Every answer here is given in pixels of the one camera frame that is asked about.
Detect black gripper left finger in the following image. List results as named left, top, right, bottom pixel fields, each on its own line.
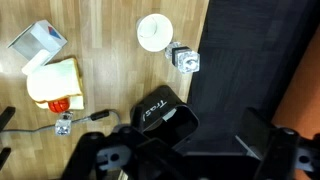
left=61, top=126, right=187, bottom=180

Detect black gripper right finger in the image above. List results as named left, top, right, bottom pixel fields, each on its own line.
left=186, top=107, right=320, bottom=180

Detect black trash bin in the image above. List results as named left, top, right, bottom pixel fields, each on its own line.
left=130, top=85, right=200, bottom=149

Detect small clear salt shaker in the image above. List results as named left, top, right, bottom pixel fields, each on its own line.
left=55, top=111, right=73, bottom=136

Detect red toy tomato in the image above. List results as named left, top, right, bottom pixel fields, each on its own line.
left=48, top=98, right=70, bottom=113

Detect toy bread slices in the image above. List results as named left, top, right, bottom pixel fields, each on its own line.
left=22, top=50, right=84, bottom=110

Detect clear acrylic pepper grinder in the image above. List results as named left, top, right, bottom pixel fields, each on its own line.
left=165, top=42, right=200, bottom=74

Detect white paper cup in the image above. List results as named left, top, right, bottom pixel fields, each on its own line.
left=136, top=14, right=173, bottom=52

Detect small white carton box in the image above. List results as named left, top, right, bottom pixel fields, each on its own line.
left=8, top=20, right=67, bottom=62

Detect grey cable with ferrite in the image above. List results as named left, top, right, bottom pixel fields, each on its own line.
left=0, top=109, right=122, bottom=134

